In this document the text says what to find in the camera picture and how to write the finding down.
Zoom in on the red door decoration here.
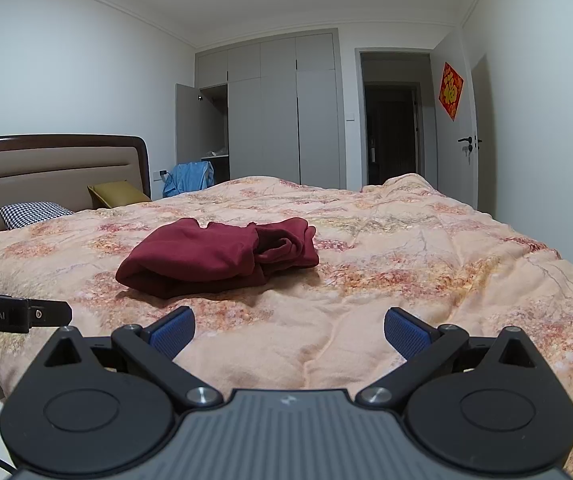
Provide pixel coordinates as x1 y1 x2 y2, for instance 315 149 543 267
439 62 465 122

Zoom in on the brown padded headboard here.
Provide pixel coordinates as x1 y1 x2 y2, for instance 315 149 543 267
0 134 152 235

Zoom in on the dark red garment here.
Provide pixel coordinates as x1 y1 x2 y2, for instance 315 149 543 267
115 217 321 300

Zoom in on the white door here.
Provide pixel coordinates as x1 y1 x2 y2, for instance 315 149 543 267
433 30 490 220

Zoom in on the mustard yellow pillow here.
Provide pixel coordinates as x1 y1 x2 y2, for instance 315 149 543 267
87 180 152 210

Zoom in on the white door frame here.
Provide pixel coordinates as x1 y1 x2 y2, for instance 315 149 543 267
355 47 439 192

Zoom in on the floral peach bedspread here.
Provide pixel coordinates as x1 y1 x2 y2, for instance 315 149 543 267
0 173 573 480

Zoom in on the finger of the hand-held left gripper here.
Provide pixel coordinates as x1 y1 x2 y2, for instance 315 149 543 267
27 299 74 327

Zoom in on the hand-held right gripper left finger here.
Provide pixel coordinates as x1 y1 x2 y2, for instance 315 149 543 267
36 306 224 407

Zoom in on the grey wardrobe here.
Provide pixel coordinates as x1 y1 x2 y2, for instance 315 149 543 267
175 33 342 191

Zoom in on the houndstooth pillow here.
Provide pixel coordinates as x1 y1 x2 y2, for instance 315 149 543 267
0 201 75 231

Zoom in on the blue garment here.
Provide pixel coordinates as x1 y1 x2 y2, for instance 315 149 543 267
162 161 216 199

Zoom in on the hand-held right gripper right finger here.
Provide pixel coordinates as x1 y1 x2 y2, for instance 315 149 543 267
355 306 543 407

